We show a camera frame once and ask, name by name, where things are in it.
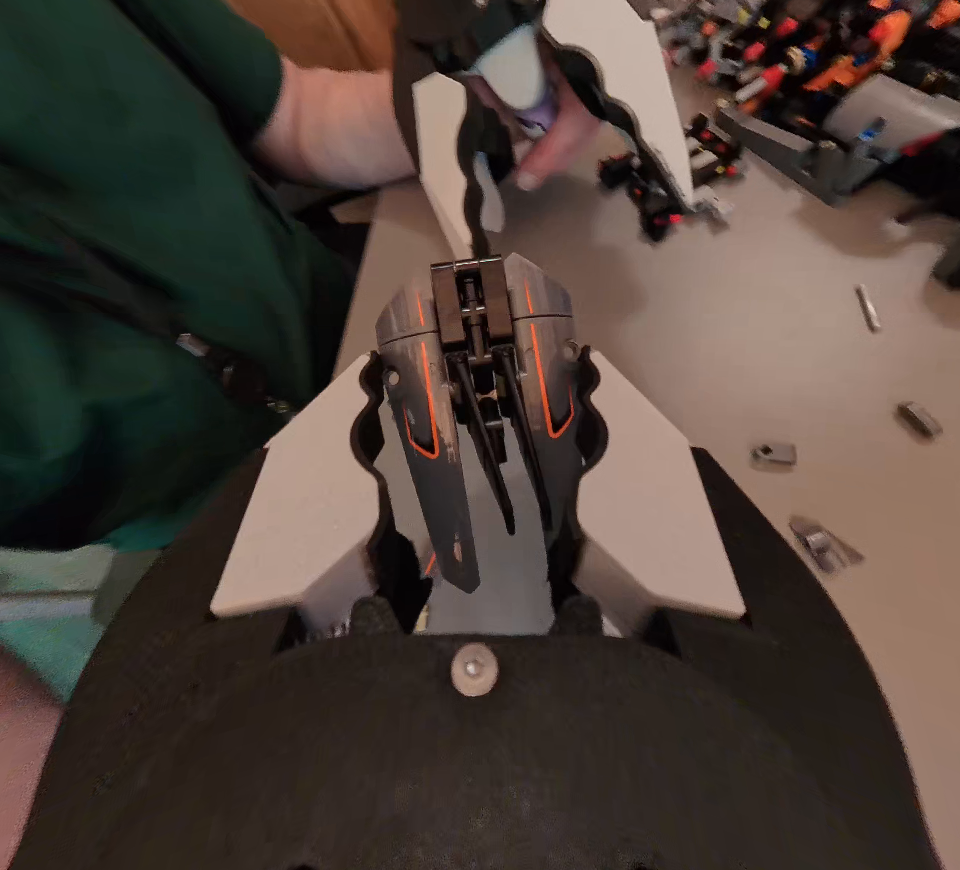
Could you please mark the light grey lego axle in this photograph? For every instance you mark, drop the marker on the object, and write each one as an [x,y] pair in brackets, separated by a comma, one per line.
[868,308]

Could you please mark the large lego car model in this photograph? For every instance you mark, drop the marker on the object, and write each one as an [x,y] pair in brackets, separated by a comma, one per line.
[825,60]

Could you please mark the small black lego assembly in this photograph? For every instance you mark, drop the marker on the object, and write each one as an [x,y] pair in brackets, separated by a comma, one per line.
[652,195]

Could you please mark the grey angled lego piece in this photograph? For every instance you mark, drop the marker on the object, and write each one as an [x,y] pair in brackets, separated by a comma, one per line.
[825,546]

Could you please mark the person's left forearm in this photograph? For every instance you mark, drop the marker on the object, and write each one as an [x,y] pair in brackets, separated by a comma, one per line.
[337,128]

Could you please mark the person's left hand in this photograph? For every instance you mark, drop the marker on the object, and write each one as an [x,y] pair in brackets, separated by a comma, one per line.
[562,135]

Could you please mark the person's right forearm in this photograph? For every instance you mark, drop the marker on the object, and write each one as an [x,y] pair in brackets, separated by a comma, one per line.
[22,757]

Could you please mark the grey lego axle connector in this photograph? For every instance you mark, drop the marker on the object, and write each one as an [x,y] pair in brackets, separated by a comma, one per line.
[772,455]

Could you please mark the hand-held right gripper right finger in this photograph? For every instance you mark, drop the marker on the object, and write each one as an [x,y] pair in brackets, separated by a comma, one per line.
[652,510]

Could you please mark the dark grey lego wing assembly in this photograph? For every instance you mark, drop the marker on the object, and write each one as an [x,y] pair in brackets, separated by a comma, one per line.
[420,398]

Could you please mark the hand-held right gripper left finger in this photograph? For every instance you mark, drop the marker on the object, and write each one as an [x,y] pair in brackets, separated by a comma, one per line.
[300,510]

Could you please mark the grey curved lego piece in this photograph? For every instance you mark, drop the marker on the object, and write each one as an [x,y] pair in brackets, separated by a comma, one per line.
[919,420]

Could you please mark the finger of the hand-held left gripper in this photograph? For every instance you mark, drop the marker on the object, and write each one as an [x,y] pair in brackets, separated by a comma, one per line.
[439,135]
[615,45]

